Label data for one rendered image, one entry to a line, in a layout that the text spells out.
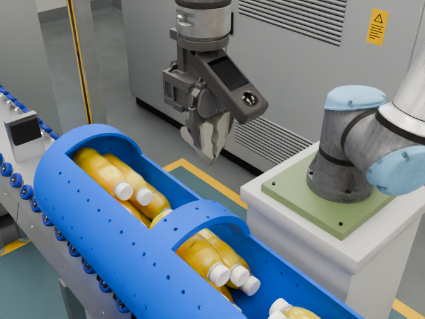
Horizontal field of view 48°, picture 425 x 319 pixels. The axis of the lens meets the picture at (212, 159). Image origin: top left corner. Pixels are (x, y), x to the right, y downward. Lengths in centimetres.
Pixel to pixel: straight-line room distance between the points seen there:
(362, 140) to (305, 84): 159
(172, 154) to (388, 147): 252
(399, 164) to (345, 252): 22
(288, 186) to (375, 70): 123
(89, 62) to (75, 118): 204
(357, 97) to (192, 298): 49
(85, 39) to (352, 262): 122
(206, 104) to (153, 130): 290
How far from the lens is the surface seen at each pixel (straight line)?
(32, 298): 252
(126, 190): 111
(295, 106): 259
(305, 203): 106
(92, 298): 127
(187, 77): 70
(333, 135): 100
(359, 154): 93
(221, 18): 65
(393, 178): 90
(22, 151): 169
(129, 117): 377
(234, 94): 64
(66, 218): 111
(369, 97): 100
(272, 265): 103
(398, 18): 214
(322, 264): 107
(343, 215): 105
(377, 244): 103
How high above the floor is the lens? 184
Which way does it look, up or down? 35 degrees down
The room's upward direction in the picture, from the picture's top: straight up
